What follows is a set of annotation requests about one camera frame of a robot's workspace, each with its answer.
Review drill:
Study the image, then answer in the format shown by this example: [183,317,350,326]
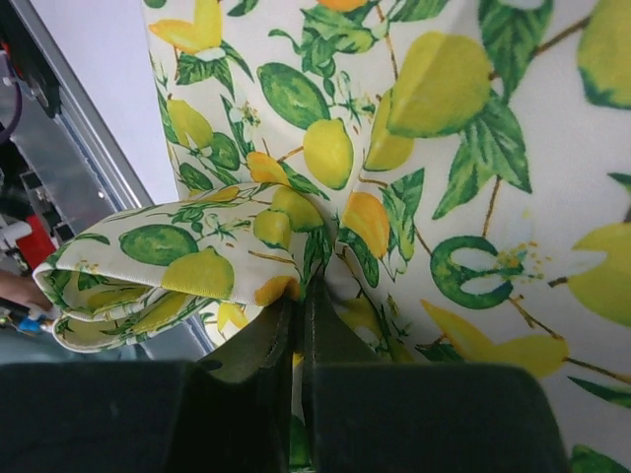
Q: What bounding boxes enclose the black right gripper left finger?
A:
[1,300,294,472]

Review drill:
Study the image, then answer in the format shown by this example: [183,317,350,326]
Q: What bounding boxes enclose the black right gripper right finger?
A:
[302,280,570,472]

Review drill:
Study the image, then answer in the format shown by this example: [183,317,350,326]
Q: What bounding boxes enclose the lemon print skirt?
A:
[34,1,630,472]

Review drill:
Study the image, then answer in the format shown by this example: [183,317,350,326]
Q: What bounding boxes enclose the aluminium frame rails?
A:
[1,1,227,361]

